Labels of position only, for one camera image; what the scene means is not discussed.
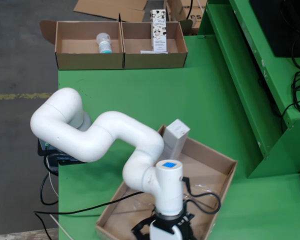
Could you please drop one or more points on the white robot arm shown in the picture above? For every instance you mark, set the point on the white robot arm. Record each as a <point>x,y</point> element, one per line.
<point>77,140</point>

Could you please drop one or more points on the cow print hand cream box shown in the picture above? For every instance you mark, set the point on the cow print hand cream box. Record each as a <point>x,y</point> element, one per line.
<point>158,32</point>

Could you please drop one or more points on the black monitor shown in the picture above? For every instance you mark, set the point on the black monitor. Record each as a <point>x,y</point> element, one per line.
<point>270,25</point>

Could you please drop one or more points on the plain white tall carton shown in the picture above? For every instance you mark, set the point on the plain white tall carton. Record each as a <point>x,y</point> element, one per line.
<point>176,135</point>

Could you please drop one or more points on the large shallow cardboard tray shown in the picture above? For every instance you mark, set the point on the large shallow cardboard tray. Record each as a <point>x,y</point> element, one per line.
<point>210,175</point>

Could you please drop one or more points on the stack of printed cardboard boxes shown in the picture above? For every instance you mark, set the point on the stack of printed cardboard boxes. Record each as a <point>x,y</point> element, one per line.
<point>180,10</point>

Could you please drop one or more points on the flat white and red carton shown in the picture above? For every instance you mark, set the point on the flat white and red carton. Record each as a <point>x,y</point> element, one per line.
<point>147,52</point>

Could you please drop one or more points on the open brown cardboard box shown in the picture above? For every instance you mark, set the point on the open brown cardboard box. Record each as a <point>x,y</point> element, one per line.
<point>152,61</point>
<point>90,61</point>

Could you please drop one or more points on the clear bottle with teal cap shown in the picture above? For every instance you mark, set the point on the clear bottle with teal cap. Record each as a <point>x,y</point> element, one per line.
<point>104,43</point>

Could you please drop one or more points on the small open cardboard box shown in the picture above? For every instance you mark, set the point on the small open cardboard box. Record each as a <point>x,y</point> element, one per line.
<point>110,7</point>

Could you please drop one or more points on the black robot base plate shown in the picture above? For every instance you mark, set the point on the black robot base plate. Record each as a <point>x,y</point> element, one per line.
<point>65,160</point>

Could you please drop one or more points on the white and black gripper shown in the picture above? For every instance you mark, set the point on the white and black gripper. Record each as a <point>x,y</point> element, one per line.
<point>165,230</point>

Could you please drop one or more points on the green metal shelf unit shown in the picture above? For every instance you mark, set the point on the green metal shelf unit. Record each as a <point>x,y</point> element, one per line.
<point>265,140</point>

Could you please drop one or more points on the grey robot controller box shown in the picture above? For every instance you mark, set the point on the grey robot controller box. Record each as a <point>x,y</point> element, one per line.
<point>43,145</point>

